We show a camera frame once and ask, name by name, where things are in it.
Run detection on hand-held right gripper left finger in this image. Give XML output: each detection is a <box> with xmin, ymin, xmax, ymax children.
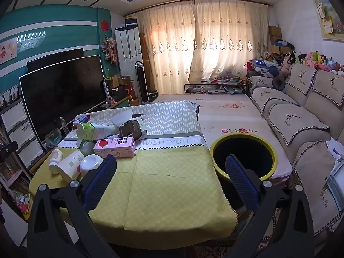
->
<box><xmin>27</xmin><ymin>154</ymin><xmax>119</xmax><ymax>258</ymax></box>

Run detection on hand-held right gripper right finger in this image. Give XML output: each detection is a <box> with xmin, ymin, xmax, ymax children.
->
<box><xmin>225</xmin><ymin>154</ymin><xmax>315</xmax><ymax>258</ymax></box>

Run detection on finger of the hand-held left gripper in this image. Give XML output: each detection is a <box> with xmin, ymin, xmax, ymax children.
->
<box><xmin>0</xmin><ymin>143</ymin><xmax>19</xmax><ymax>163</ymax></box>

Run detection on white round jar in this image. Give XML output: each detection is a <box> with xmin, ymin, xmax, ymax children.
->
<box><xmin>80</xmin><ymin>154</ymin><xmax>104</xmax><ymax>178</ymax></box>

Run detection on white cup apple print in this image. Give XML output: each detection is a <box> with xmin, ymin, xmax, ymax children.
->
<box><xmin>58</xmin><ymin>150</ymin><xmax>86</xmax><ymax>182</ymax></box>

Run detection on white green round tub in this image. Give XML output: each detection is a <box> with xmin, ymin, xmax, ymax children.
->
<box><xmin>76</xmin><ymin>139</ymin><xmax>97</xmax><ymax>156</ymax></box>

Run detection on pink milk carton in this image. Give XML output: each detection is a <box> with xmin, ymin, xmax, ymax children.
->
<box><xmin>93</xmin><ymin>137</ymin><xmax>136</xmax><ymax>158</ymax></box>

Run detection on black bin yellow rim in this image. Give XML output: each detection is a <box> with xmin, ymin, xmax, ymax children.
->
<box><xmin>209</xmin><ymin>134</ymin><xmax>278</xmax><ymax>213</ymax></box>

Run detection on small white bottle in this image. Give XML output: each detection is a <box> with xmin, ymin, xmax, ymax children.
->
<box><xmin>48</xmin><ymin>149</ymin><xmax>64</xmax><ymax>174</ymax></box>

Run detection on green white drink bottle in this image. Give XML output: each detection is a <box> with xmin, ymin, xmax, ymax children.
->
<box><xmin>77</xmin><ymin>122</ymin><xmax>120</xmax><ymax>141</ymax></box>

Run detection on dark snack wrapper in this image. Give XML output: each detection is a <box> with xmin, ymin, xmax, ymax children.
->
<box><xmin>131</xmin><ymin>113</ymin><xmax>148</xmax><ymax>139</ymax></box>

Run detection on bookshelf with books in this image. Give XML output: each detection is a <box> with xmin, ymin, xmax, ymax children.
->
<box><xmin>0</xmin><ymin>129</ymin><xmax>33</xmax><ymax>221</ymax></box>

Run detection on white drawer unit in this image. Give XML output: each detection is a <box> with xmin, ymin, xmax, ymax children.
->
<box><xmin>0</xmin><ymin>99</ymin><xmax>45</xmax><ymax>168</ymax></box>

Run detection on plastic bag with greens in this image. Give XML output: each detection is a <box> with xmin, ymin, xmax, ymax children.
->
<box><xmin>44</xmin><ymin>128</ymin><xmax>63</xmax><ymax>148</ymax></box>

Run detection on pile of colourful packets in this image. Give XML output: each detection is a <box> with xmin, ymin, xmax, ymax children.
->
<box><xmin>11</xmin><ymin>191</ymin><xmax>34</xmax><ymax>219</ymax></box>

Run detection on patterned rug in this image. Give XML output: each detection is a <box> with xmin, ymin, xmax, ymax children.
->
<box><xmin>188</xmin><ymin>207</ymin><xmax>283</xmax><ymax>258</ymax></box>

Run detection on clear water bottle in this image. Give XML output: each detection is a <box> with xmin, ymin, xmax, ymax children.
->
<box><xmin>60</xmin><ymin>117</ymin><xmax>70</xmax><ymax>136</ymax></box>

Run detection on yellow green printed tablecloth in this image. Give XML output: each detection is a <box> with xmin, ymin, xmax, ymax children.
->
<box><xmin>29</xmin><ymin>100</ymin><xmax>239</xmax><ymax>234</ymax></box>

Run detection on blue printed box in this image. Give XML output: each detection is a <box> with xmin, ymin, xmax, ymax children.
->
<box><xmin>73</xmin><ymin>114</ymin><xmax>93</xmax><ymax>125</ymax></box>

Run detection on floral beige bedsheet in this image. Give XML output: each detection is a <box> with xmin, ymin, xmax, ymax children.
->
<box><xmin>153</xmin><ymin>94</ymin><xmax>293</xmax><ymax>180</ymax></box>

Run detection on large flat television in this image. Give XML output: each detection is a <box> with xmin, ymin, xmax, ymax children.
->
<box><xmin>19</xmin><ymin>54</ymin><xmax>106</xmax><ymax>146</ymax></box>

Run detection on black white cylinder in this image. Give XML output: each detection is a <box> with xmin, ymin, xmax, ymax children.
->
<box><xmin>103</xmin><ymin>80</ymin><xmax>111</xmax><ymax>103</ymax></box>

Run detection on plastic bag with papers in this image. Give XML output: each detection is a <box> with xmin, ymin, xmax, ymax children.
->
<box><xmin>325</xmin><ymin>137</ymin><xmax>344</xmax><ymax>207</ymax></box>

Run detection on open cardboard box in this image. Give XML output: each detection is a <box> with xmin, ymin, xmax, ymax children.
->
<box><xmin>107</xmin><ymin>75</ymin><xmax>135</xmax><ymax>92</ymax></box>

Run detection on cluttered glass coffee table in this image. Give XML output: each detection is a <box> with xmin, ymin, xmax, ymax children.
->
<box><xmin>184</xmin><ymin>78</ymin><xmax>246</xmax><ymax>95</ymax></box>

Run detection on beige sofa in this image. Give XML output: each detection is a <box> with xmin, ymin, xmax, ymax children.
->
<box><xmin>247</xmin><ymin>63</ymin><xmax>344</xmax><ymax>245</ymax></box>

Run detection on small black television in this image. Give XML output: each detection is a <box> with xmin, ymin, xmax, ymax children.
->
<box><xmin>27</xmin><ymin>48</ymin><xmax>84</xmax><ymax>73</ymax></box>

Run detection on black tower fan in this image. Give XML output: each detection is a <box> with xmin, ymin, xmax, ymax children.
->
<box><xmin>134</xmin><ymin>61</ymin><xmax>148</xmax><ymax>105</ymax></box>

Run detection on black round cushion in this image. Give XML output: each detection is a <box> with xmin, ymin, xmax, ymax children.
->
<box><xmin>271</xmin><ymin>75</ymin><xmax>286</xmax><ymax>90</ymax></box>

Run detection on blue star-print bag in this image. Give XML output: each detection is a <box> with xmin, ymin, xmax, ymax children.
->
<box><xmin>253</xmin><ymin>58</ymin><xmax>278</xmax><ymax>73</ymax></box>

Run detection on hanging artificial flowers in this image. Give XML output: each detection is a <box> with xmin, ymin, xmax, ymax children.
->
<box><xmin>101</xmin><ymin>36</ymin><xmax>117</xmax><ymax>63</ymax></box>

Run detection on white standing air conditioner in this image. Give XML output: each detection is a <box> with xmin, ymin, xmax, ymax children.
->
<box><xmin>115</xmin><ymin>27</ymin><xmax>143</xmax><ymax>104</ymax></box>

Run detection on pile of plush toys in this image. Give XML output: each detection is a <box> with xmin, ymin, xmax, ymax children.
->
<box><xmin>278</xmin><ymin>50</ymin><xmax>344</xmax><ymax>77</ymax></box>

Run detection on beige embroidered curtain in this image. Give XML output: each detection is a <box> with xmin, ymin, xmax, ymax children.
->
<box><xmin>188</xmin><ymin>0</ymin><xmax>270</xmax><ymax>84</ymax></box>
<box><xmin>133</xmin><ymin>1</ymin><xmax>197</xmax><ymax>96</ymax></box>

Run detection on curtain rod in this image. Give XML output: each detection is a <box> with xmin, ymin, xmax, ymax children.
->
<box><xmin>125</xmin><ymin>0</ymin><xmax>273</xmax><ymax>17</ymax></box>

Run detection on framed landscape painting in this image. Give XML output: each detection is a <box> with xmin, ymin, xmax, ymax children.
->
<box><xmin>310</xmin><ymin>0</ymin><xmax>344</xmax><ymax>42</ymax></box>

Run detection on standing photo frame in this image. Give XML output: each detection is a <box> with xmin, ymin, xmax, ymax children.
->
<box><xmin>0</xmin><ymin>84</ymin><xmax>20</xmax><ymax>108</ymax></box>

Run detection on cartoon wall poster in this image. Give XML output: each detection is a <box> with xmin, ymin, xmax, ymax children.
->
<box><xmin>0</xmin><ymin>38</ymin><xmax>18</xmax><ymax>65</ymax></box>

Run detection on crystal wall lamp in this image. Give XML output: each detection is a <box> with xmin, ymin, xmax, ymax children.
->
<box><xmin>17</xmin><ymin>32</ymin><xmax>46</xmax><ymax>52</ymax></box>

